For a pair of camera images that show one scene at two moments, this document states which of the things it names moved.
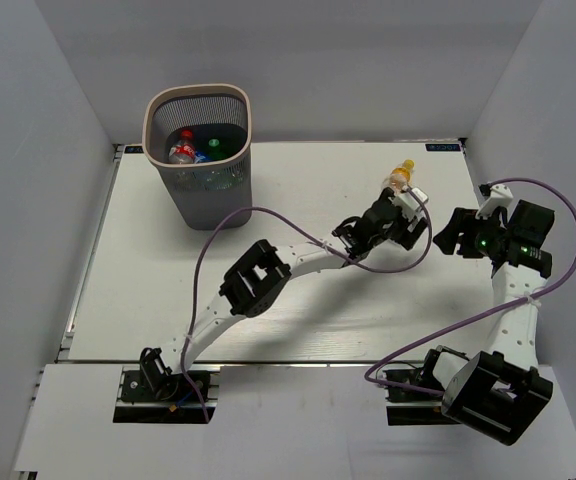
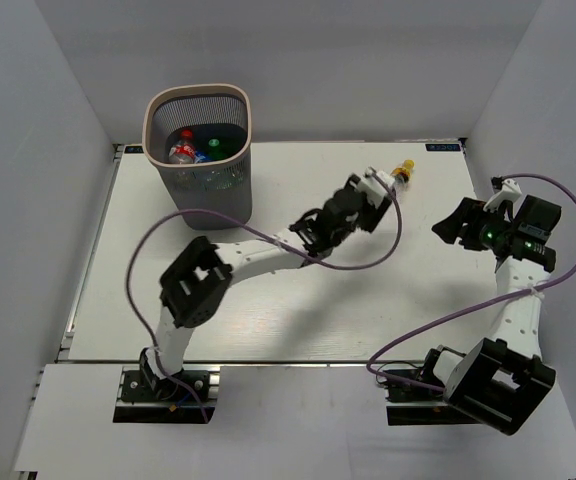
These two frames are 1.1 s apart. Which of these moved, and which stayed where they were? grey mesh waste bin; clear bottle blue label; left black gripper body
Moved: left black gripper body
Stayed: clear bottle blue label; grey mesh waste bin
